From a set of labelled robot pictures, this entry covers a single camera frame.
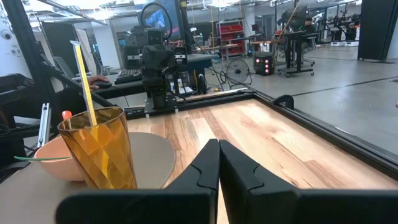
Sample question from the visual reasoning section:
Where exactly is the red storage shelf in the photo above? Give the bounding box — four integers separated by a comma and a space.
216, 19, 246, 57

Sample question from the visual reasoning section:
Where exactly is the black computer mouse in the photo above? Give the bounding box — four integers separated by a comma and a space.
92, 80, 113, 90

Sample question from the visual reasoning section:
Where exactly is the dark operator desk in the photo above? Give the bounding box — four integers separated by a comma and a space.
91, 53, 220, 100

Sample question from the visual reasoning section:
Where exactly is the person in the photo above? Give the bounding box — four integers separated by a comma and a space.
302, 16, 317, 34

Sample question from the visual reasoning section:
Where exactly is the black metal table frame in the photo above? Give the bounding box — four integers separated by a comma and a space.
124, 89, 398, 182

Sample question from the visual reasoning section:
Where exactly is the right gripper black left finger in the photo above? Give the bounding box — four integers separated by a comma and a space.
55, 139, 220, 224

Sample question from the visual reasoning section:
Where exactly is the black rolling desk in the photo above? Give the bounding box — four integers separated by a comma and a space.
277, 30, 315, 78

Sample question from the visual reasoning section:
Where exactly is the person's hand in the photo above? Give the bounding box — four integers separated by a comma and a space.
88, 75, 110, 86

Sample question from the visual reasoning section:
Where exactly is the black frame clamp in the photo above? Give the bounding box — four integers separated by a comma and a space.
269, 94, 295, 111

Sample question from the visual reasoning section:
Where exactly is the computer tower with red lights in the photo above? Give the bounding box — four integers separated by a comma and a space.
254, 51, 275, 77

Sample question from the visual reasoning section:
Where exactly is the peach ceramic bowl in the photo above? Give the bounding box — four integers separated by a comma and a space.
34, 134, 85, 182

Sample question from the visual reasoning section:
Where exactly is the round floor fan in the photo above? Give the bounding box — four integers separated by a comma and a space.
226, 58, 253, 86

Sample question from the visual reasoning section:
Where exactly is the round grey placemat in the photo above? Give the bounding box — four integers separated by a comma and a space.
0, 131, 177, 224

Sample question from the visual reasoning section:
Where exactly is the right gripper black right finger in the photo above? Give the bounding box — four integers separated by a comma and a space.
219, 139, 398, 224

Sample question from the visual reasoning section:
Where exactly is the black computer keyboard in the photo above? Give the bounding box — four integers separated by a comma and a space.
114, 68, 144, 85

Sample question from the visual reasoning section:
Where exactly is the small orange-capped object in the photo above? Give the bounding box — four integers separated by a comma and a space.
61, 110, 73, 130

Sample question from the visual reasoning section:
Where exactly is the green utensil handle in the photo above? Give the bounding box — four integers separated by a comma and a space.
13, 156, 73, 162

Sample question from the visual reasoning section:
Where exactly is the silver aluminium bar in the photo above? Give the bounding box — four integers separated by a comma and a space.
36, 103, 52, 149

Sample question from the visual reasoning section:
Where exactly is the amber faceted glass tumbler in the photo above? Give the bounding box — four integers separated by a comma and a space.
57, 106, 138, 190

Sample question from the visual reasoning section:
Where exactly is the black upright rig post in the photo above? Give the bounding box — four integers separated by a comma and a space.
1, 0, 116, 108

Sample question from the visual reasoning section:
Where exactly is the tall black partition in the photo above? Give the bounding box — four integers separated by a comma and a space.
356, 0, 398, 64

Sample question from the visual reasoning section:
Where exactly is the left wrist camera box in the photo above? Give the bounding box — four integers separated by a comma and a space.
146, 29, 163, 47

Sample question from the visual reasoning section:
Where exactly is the background robot station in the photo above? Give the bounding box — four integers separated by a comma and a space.
323, 14, 361, 47

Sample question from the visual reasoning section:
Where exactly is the computer monitor with blue screen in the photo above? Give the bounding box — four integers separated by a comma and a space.
141, 0, 182, 41

